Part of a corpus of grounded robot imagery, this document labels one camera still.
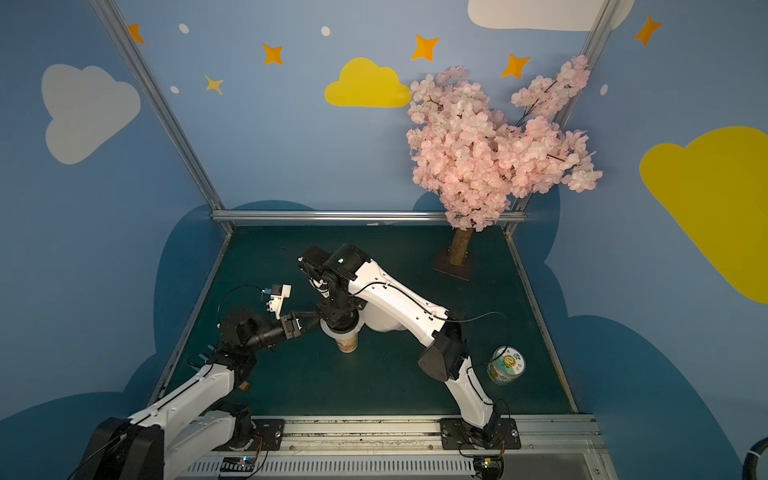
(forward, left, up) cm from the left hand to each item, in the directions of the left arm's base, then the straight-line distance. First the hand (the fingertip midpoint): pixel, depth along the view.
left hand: (322, 313), depth 77 cm
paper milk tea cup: (-4, -6, -9) cm, 12 cm away
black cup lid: (-4, -6, +2) cm, 7 cm away
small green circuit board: (-32, +19, -20) cm, 42 cm away
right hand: (+1, -6, +1) cm, 6 cm away
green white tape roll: (-9, -49, -9) cm, 51 cm away
